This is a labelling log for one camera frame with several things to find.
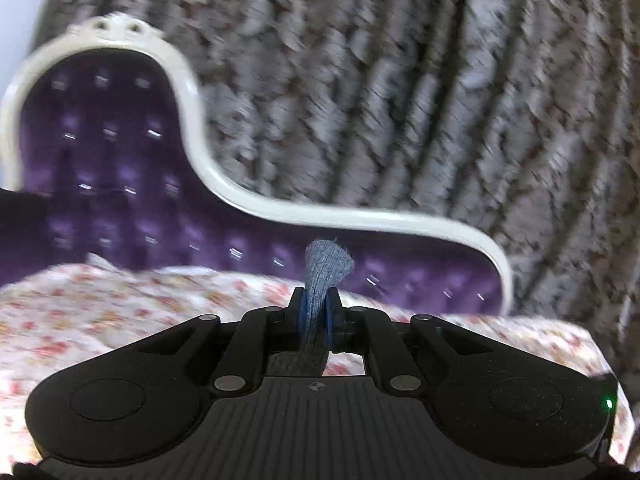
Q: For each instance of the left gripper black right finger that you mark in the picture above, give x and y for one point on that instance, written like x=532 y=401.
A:
x=371 y=334

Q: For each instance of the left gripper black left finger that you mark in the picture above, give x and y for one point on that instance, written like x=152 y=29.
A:
x=260 y=334

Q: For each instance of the grey white striped cardigan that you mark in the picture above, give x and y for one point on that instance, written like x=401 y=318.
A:
x=327 y=264

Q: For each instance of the floral bed sheet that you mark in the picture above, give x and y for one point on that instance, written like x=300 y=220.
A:
x=72 y=312

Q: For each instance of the purple tufted white-framed headboard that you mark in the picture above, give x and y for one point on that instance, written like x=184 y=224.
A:
x=104 y=152

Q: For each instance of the brown grey damask curtain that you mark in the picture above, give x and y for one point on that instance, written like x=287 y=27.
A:
x=517 y=117

